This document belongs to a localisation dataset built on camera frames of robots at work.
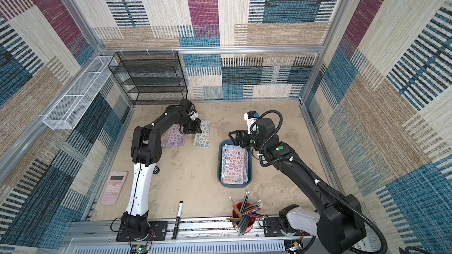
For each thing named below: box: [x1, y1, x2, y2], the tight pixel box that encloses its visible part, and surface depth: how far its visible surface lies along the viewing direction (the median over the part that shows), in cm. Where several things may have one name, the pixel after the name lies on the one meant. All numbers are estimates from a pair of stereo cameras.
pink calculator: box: [100, 171, 129, 206], surface depth 86 cm
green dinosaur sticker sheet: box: [193, 119, 211, 149], surface depth 104 cm
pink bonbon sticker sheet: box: [223, 147, 246, 185], surface depth 89 cm
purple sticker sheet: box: [168, 123, 185, 147], surface depth 104 cm
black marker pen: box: [172, 200, 184, 240], surface depth 77 cm
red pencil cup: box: [231, 201, 258, 234], surface depth 70 cm
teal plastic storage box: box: [217, 139, 253, 189], surface depth 89 cm
